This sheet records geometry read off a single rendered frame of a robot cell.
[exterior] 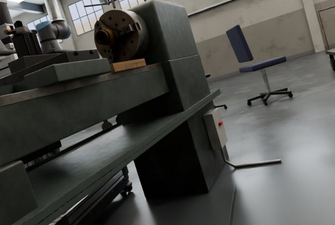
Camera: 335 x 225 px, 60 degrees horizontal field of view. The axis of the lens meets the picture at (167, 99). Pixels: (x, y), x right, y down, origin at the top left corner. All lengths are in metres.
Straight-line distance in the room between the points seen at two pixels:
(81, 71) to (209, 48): 10.58
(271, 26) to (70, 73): 10.66
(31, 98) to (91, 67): 0.26
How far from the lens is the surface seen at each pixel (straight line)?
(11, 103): 0.96
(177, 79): 1.81
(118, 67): 1.37
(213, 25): 11.58
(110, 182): 2.14
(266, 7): 11.53
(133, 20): 1.71
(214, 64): 11.55
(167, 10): 2.00
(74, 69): 1.07
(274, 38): 11.45
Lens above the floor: 0.79
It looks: 5 degrees down
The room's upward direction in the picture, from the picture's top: 17 degrees counter-clockwise
